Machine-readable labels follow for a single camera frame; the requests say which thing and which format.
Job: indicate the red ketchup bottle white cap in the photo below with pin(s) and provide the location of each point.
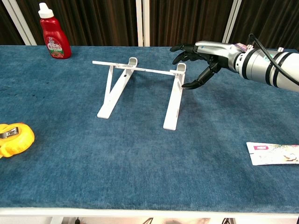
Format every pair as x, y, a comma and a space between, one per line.
56, 35

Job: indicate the white folding laptop stand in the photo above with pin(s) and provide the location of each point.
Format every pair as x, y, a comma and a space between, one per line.
172, 109

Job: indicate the purple tissue pack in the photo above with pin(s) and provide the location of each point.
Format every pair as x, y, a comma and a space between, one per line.
242, 46

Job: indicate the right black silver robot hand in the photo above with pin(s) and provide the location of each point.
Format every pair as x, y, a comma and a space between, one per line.
217, 50

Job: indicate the dark pleated curtain panel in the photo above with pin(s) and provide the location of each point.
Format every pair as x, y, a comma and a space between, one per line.
7, 30
271, 21
98, 23
187, 21

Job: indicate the white frame post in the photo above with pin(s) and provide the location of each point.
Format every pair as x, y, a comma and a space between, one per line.
22, 25
142, 23
231, 23

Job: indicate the yellow tape measure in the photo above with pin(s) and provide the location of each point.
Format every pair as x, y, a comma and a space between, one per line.
21, 140

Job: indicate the white printed sachet packet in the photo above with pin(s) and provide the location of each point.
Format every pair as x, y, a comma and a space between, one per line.
271, 154

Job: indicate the blue table cloth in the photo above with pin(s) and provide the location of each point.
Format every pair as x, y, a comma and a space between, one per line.
116, 163

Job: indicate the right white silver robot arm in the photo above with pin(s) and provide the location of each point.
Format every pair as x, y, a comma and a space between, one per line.
259, 65

